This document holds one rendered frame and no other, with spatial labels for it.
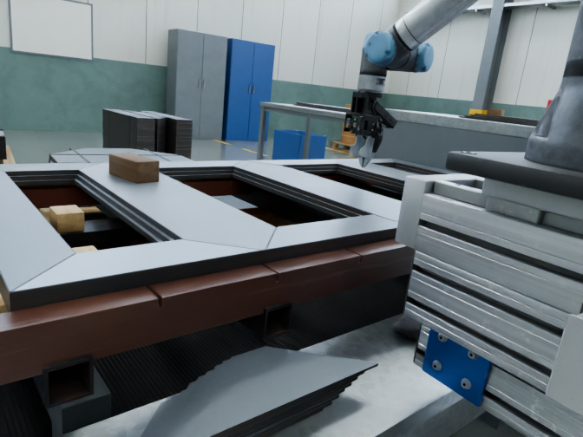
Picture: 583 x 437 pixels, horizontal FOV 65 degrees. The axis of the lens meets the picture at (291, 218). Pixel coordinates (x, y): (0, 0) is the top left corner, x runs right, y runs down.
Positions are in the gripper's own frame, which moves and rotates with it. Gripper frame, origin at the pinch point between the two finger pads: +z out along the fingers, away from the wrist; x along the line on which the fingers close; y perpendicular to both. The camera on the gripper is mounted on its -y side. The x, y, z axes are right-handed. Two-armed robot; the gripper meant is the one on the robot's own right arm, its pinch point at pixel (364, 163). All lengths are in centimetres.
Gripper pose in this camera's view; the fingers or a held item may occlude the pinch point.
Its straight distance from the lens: 137.3
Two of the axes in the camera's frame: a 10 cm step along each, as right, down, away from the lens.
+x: 6.3, 2.7, -7.3
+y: -7.7, 0.9, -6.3
